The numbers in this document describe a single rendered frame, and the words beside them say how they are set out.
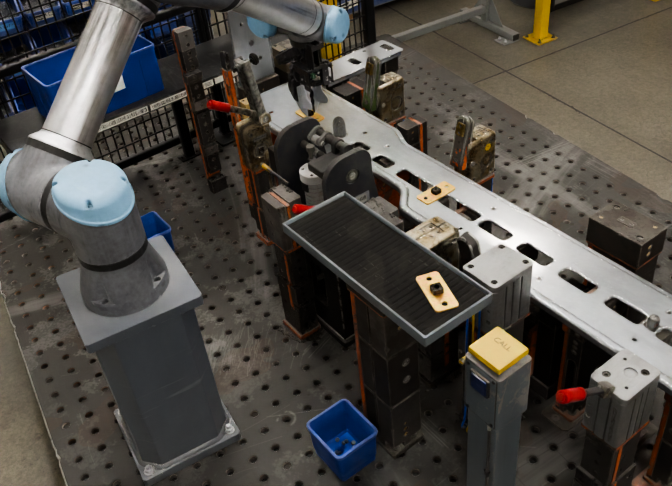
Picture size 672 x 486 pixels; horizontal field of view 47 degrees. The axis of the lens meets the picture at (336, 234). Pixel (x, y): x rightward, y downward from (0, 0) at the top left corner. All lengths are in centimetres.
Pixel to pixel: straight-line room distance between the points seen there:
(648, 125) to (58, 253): 272
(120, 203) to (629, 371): 82
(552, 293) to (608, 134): 241
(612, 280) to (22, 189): 103
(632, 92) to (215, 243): 262
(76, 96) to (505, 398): 84
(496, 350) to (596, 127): 280
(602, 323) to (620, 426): 21
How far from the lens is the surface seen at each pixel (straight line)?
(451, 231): 143
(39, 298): 210
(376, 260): 125
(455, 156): 175
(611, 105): 403
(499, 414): 115
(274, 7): 148
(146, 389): 144
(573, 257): 151
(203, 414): 154
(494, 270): 130
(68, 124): 136
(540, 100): 403
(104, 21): 139
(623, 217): 157
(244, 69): 179
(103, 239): 126
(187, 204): 226
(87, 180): 127
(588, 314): 140
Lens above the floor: 198
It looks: 39 degrees down
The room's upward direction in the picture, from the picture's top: 7 degrees counter-clockwise
